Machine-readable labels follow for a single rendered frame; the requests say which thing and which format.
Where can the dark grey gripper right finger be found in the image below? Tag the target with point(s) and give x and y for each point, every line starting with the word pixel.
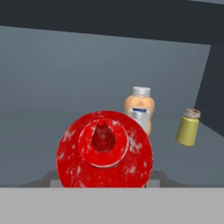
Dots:
pixel 159 178

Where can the yellow shaker with red-white lid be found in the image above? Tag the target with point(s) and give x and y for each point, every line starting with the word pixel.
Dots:
pixel 188 129

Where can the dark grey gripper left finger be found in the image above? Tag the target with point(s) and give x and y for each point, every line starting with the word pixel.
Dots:
pixel 50 178

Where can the dark grey cabinet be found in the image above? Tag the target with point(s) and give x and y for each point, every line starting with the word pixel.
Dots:
pixel 110 17

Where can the red condiment bottle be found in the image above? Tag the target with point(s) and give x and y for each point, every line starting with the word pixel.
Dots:
pixel 104 149

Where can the beige condiment bottle grey cap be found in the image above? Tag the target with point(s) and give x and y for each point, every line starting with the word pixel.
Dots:
pixel 143 105

